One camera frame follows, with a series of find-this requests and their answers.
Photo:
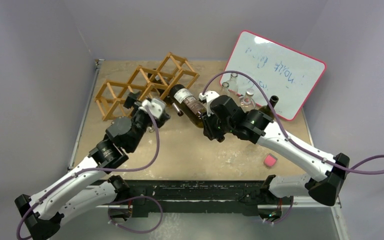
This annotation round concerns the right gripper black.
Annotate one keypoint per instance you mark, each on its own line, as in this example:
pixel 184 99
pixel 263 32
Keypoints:
pixel 208 122

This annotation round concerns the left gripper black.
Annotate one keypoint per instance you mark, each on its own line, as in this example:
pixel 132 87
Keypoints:
pixel 131 99

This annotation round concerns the olive green wine bottle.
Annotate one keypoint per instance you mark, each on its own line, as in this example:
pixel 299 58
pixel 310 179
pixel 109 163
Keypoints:
pixel 167 99

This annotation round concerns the dark bottle beige label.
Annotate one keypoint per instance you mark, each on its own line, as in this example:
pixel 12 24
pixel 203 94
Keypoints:
pixel 188 103

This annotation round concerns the clear square glass bottle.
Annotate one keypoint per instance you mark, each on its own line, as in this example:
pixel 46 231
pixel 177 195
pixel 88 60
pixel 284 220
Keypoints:
pixel 225 87

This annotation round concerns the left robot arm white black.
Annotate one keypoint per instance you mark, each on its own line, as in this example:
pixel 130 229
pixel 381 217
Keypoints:
pixel 44 213

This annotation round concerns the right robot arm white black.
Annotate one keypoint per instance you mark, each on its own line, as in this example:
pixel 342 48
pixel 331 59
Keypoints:
pixel 324 172

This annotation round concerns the clear bottle green label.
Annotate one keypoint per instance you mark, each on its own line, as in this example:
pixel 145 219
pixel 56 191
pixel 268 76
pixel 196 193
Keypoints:
pixel 247 102

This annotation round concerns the wooden lattice wine rack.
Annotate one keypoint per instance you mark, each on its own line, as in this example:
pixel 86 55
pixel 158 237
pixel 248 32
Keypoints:
pixel 172 70

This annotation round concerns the dark green wine bottle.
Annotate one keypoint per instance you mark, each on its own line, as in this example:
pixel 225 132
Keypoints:
pixel 273 100

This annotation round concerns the pink eraser block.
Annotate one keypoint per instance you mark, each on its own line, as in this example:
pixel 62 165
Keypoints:
pixel 270 160

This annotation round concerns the pink framed whiteboard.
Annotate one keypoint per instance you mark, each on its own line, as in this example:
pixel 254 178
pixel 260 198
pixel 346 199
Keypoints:
pixel 276 69

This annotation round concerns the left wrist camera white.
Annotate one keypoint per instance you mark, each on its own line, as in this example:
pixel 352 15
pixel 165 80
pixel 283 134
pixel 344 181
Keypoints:
pixel 155 106

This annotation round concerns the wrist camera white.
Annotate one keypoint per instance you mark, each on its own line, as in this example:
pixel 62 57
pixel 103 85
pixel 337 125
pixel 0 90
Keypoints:
pixel 155 106
pixel 208 97

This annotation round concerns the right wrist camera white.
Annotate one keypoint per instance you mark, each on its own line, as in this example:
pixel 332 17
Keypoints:
pixel 208 97

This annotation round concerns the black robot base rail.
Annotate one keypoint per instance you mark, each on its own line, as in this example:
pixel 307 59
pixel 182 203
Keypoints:
pixel 250 198

